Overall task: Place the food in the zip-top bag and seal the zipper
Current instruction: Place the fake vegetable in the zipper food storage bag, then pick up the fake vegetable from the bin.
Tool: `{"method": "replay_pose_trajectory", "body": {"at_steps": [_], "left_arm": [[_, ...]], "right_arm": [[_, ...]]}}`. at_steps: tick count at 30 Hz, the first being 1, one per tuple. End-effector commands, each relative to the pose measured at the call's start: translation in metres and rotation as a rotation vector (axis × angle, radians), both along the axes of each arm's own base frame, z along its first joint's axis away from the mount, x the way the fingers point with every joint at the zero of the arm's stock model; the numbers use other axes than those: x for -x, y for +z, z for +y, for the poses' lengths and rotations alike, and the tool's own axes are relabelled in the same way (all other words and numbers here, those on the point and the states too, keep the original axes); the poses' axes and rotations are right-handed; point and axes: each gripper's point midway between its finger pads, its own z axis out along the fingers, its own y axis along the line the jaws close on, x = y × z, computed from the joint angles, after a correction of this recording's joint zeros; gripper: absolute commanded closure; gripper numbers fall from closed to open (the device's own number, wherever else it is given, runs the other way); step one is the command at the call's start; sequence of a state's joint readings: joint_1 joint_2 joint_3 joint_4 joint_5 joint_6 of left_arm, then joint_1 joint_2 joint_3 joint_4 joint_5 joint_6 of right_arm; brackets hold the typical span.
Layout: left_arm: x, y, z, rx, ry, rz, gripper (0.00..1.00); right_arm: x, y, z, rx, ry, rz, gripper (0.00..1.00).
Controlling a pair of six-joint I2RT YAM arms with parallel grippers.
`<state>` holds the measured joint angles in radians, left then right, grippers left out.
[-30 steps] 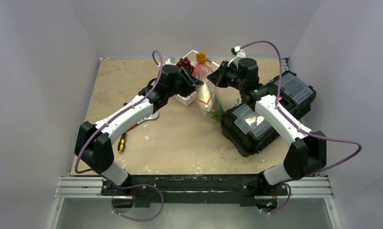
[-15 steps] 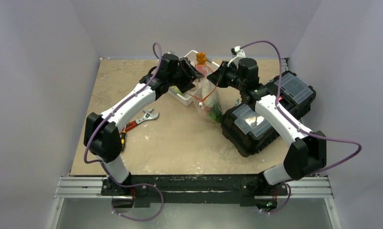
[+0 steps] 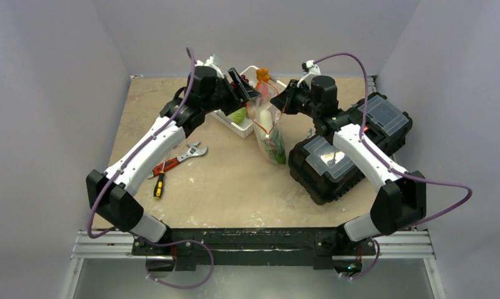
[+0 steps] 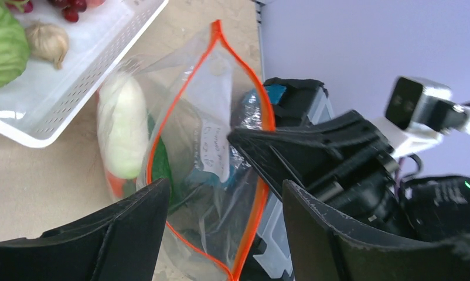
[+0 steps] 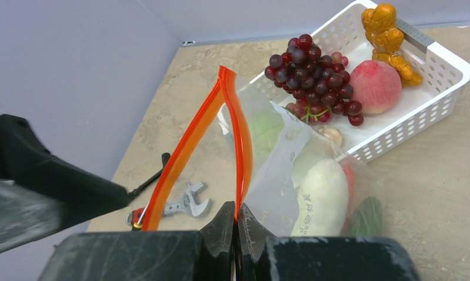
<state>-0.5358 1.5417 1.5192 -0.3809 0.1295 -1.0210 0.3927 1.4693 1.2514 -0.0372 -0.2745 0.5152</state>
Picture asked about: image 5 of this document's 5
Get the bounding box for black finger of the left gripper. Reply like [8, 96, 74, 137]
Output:
[0, 114, 130, 253]

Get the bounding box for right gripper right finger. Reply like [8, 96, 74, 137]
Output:
[234, 203, 274, 281]

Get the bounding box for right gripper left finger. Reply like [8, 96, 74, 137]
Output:
[197, 201, 235, 281]

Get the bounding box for white radish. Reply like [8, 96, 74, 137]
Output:
[291, 159, 349, 237]

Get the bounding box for clear orange zip bag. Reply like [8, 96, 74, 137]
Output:
[142, 66, 379, 237]

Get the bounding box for green cabbage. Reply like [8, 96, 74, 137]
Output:
[247, 111, 284, 164]

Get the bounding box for green cucumber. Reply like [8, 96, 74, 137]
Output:
[348, 197, 383, 237]

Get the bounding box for yellow black screwdriver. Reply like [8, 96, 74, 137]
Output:
[127, 153, 171, 231]

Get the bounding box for dark red grapes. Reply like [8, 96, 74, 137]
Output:
[264, 33, 364, 126]

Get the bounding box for pink peach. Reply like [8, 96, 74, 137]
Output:
[349, 60, 402, 115]

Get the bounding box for white plastic basket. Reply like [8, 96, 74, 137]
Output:
[248, 1, 470, 162]

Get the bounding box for adjustable wrench red handle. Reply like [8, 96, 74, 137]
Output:
[126, 182, 210, 227]

